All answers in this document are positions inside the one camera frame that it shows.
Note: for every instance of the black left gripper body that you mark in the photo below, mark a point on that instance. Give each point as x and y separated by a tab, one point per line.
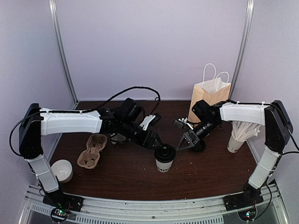
137	138

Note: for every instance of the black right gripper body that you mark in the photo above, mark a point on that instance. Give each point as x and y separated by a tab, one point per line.
202	133

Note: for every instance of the white paper coffee cup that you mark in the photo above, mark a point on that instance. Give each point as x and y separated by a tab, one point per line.
163	167

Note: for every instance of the brown paper bag white handles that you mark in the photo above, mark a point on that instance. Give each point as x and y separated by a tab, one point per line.
212	91

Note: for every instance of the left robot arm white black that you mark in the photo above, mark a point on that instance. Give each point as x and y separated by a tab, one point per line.
40	122

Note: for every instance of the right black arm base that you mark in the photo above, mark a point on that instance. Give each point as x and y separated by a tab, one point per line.
243	200

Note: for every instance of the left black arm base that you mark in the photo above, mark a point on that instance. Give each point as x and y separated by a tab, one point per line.
64	201

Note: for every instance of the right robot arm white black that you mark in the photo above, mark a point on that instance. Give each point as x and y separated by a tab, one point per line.
246	120

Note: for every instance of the white ribbed ceramic mug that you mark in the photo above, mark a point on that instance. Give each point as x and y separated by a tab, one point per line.
117	138

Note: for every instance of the paper cup holding straws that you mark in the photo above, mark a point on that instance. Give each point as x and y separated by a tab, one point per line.
234	144

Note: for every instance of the bundle of white wrapped straws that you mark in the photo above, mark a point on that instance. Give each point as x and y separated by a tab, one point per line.
244	130

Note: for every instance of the brown cardboard cup carrier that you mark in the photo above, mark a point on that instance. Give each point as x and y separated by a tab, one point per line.
89	158

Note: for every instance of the white ceramic bowl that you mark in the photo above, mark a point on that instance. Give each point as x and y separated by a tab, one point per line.
63	170

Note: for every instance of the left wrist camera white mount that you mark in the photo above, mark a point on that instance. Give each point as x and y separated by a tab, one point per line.
150	120

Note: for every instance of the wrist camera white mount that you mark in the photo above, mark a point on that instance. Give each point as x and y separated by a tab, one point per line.
150	120
182	123

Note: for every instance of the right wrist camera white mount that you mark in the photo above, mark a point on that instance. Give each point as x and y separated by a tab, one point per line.
182	123

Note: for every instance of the aluminium front rail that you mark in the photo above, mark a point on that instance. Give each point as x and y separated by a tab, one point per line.
209	210

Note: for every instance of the right aluminium corner post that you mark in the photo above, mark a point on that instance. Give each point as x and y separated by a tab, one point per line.
244	41

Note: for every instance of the aluminium corner post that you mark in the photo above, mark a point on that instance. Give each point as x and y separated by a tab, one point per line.
62	55
244	41

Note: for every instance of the left aluminium corner post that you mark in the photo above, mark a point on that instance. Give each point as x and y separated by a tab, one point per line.
62	55

